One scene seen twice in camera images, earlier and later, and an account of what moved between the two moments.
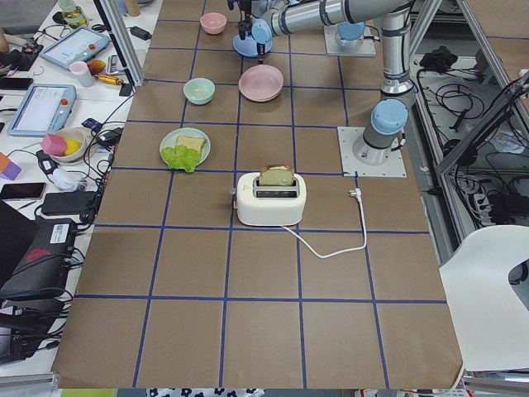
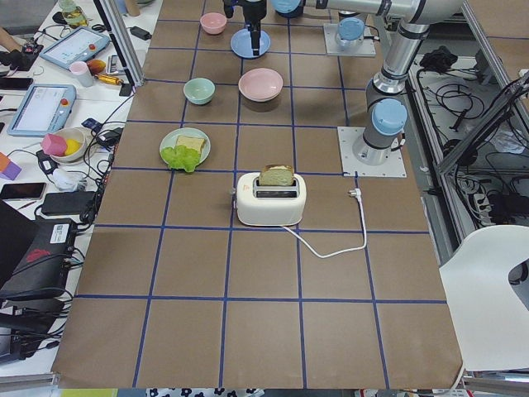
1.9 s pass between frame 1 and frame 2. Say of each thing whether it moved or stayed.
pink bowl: stayed
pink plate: stayed
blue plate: stayed
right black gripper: moved
